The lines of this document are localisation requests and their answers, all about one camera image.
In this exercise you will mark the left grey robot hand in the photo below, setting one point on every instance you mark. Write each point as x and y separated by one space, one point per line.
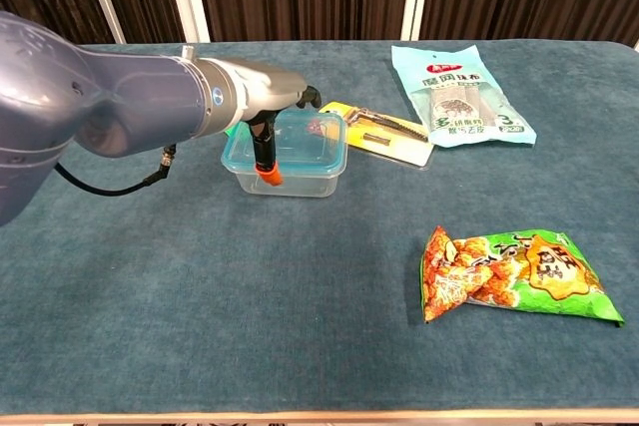
269 87

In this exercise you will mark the blue translucent plastic lid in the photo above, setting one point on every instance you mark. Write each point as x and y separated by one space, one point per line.
309 156

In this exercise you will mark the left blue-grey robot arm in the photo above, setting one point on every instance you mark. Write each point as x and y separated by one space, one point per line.
100 97

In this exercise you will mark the razor in yellow blister pack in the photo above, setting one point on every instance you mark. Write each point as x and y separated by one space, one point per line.
399 146

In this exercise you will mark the light blue cleaning cloth package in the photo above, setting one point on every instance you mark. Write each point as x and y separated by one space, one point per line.
449 72

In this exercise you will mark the teal table cloth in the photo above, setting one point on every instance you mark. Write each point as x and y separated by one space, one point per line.
249 296

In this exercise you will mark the green orange snack bag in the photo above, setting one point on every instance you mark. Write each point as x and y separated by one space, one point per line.
549 271

